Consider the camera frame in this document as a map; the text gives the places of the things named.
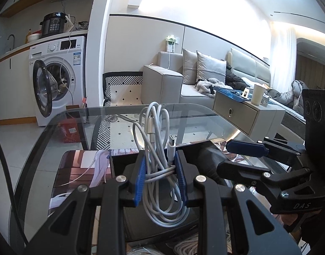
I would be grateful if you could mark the white cup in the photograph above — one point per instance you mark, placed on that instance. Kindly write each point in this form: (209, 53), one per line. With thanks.
(257, 95)

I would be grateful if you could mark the grey fur garment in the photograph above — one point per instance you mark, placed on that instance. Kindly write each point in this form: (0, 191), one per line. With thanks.
(205, 85)

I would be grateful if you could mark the black pressure cooker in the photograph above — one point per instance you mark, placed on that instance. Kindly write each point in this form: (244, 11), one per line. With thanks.
(54, 25)

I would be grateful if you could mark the beige drawer cabinet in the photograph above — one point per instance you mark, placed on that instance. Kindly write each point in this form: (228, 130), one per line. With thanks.
(237, 111)

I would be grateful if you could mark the wall socket with charger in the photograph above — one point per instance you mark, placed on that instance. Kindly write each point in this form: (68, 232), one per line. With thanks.
(170, 43)

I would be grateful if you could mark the white curtain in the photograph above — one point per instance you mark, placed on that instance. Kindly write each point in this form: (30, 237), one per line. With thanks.
(283, 55)

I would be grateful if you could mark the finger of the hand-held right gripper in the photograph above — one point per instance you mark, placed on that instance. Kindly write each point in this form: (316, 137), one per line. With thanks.
(239, 170)
(245, 148)

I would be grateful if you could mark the black cardboard box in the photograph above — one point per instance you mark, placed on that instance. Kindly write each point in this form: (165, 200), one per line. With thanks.
(141, 223)

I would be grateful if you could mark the grey sofa cushion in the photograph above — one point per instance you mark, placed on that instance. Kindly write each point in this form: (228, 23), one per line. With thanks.
(189, 66)
(210, 67)

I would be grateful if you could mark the red cardboard box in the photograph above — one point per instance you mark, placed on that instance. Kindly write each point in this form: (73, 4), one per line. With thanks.
(70, 132)

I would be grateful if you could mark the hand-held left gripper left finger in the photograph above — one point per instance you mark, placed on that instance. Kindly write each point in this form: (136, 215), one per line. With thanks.
(140, 180)

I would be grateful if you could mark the small photo frame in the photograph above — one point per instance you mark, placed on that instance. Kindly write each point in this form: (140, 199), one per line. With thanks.
(245, 93)

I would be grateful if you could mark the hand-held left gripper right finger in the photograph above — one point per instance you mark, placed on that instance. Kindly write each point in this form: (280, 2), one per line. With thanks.
(181, 180)

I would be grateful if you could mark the grey down jacket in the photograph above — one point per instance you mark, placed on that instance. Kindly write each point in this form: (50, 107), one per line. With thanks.
(284, 95)

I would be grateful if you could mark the kitchen counter cabinet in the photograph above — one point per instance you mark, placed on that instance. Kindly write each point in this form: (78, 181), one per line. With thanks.
(11, 90)

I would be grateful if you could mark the kitchen faucet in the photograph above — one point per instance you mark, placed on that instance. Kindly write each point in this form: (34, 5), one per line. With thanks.
(13, 38)

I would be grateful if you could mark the beige sofa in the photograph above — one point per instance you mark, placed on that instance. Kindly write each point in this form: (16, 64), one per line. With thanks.
(162, 85)

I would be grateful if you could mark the blue tray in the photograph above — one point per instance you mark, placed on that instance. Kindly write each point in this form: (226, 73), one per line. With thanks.
(229, 91)

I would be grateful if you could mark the white bowl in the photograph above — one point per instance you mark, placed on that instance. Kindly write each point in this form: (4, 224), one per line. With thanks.
(33, 37)

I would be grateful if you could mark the printed desk mat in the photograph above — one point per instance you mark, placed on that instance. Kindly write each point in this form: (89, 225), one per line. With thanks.
(77, 170)

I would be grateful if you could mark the white washing machine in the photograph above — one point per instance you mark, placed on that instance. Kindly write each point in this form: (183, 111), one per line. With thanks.
(72, 66)

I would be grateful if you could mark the black jacket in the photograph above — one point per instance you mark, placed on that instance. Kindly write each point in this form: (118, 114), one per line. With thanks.
(233, 78)

